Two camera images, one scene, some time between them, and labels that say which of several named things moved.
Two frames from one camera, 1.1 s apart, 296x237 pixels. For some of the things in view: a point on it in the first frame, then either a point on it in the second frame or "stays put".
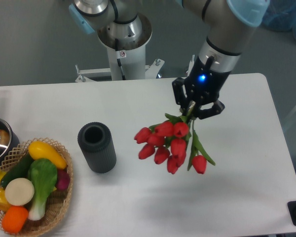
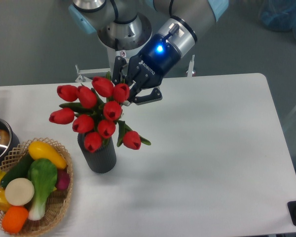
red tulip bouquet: [171, 137] → [97, 112]
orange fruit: [14, 219] stays put
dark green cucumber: [19, 170] stays put
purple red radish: [63, 179] stays put
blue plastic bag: [287, 15] stays put
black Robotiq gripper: [204, 84] → [147, 69]
